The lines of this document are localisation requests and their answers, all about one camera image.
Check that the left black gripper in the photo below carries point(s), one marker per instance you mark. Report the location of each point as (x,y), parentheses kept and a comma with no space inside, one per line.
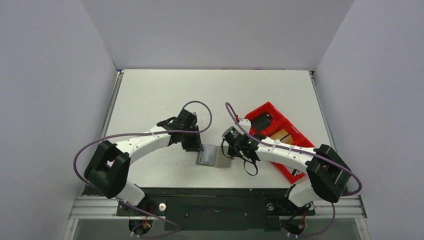
(195,146)

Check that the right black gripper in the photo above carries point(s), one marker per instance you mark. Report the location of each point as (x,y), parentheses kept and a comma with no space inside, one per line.
(236,151)

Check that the grey card holder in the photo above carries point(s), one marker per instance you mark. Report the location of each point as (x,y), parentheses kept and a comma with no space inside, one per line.
(213,156)

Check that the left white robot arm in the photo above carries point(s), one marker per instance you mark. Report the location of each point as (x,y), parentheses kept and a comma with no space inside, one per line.
(109,166)

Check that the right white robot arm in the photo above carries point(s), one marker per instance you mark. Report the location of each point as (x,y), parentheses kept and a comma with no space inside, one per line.
(327,173)

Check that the tan card in tray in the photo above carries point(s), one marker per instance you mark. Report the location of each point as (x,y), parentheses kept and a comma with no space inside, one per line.
(283,136)

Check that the black wallet in tray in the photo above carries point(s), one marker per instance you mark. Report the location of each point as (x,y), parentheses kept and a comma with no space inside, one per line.
(261,122)

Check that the red plastic tray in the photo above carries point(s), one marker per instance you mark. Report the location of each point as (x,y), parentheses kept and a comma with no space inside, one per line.
(279,122)

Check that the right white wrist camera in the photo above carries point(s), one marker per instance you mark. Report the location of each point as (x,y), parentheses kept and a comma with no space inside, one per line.
(245,124)

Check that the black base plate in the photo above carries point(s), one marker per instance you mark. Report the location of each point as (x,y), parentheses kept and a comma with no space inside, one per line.
(218,209)

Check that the aluminium frame rail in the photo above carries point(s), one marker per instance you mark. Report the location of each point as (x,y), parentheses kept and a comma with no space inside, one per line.
(99,207)

